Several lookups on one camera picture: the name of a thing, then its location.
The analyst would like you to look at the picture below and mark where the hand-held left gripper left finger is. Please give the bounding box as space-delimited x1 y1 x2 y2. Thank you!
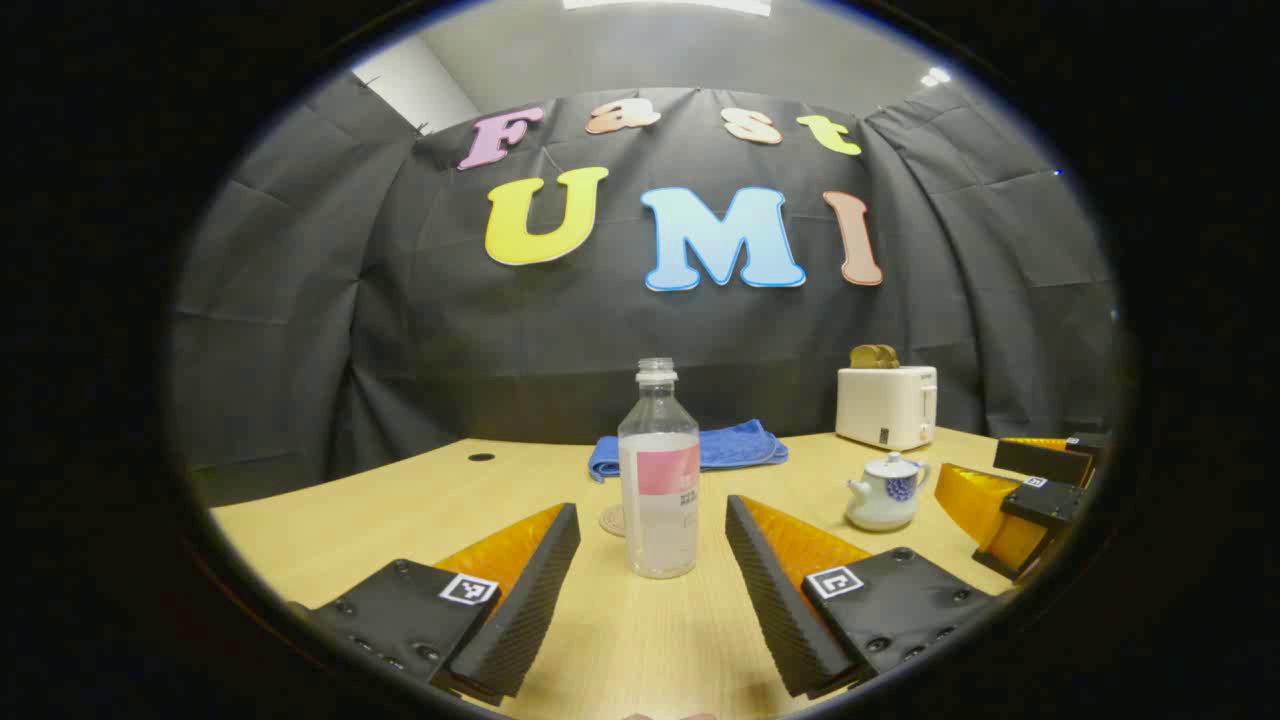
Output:
290 503 581 706

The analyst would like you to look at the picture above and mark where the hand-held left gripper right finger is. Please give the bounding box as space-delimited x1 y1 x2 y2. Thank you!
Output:
725 494 1001 699

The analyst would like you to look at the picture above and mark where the clear plastic water bottle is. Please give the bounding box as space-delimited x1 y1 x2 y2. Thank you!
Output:
617 357 701 580

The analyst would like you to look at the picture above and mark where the white blue-patterned teacup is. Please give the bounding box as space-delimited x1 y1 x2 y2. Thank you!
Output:
846 470 931 532

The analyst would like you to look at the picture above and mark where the blue folded towel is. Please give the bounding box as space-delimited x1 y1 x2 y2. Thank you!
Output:
588 419 789 483

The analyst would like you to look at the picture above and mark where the white toaster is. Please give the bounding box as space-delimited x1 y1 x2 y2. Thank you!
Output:
835 365 939 452

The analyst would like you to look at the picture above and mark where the black backdrop cloth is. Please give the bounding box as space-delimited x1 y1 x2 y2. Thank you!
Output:
165 70 1126 501

